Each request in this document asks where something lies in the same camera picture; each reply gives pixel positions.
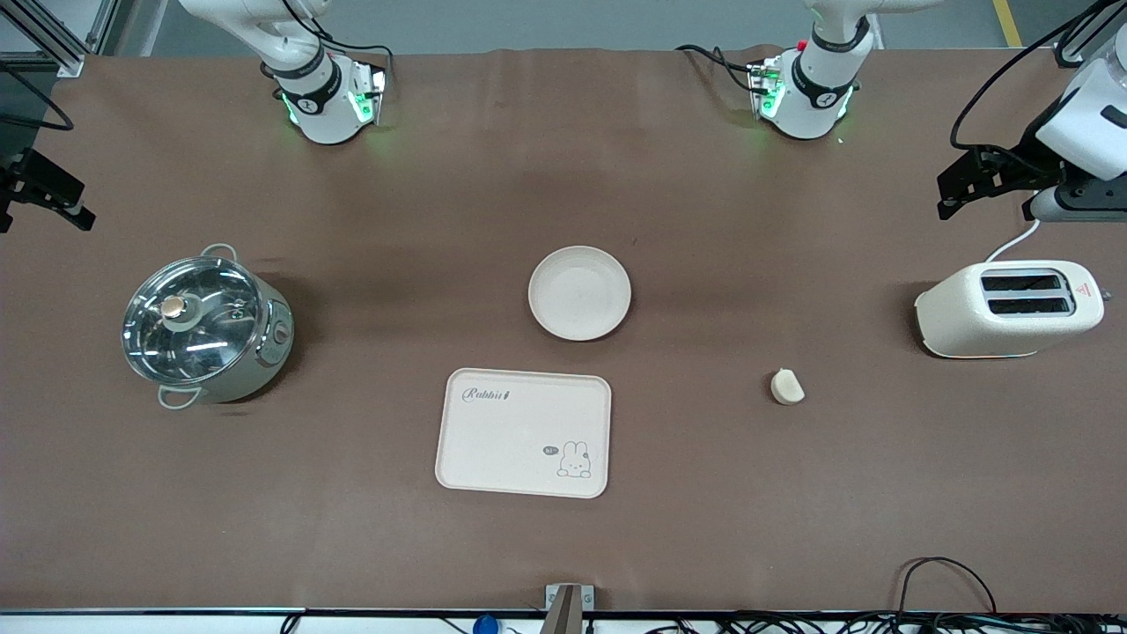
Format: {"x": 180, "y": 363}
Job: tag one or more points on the aluminium frame profile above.
{"x": 66, "y": 44}

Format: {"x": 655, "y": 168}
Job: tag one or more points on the cream two-slot toaster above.
{"x": 995, "y": 328}

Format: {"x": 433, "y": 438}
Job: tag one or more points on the cream rabbit print tray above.
{"x": 519, "y": 440}

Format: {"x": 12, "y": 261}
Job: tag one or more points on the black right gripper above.
{"x": 18, "y": 170}

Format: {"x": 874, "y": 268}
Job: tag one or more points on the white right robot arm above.
{"x": 321, "y": 106}

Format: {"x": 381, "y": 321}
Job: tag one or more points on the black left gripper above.
{"x": 1027, "y": 166}

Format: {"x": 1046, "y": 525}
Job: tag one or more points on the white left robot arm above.
{"x": 814, "y": 97}

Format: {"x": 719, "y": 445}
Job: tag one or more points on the round cream plate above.
{"x": 579, "y": 293}

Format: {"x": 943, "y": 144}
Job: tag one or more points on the glass pot lid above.
{"x": 189, "y": 321}

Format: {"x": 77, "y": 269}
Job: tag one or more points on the blue round cap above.
{"x": 485, "y": 625}

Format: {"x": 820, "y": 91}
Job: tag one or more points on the grey metal camera bracket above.
{"x": 568, "y": 608}

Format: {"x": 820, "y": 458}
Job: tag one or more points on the steel pot with glass lid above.
{"x": 255, "y": 352}

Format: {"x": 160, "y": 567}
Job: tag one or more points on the pale steamed bun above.
{"x": 786, "y": 387}

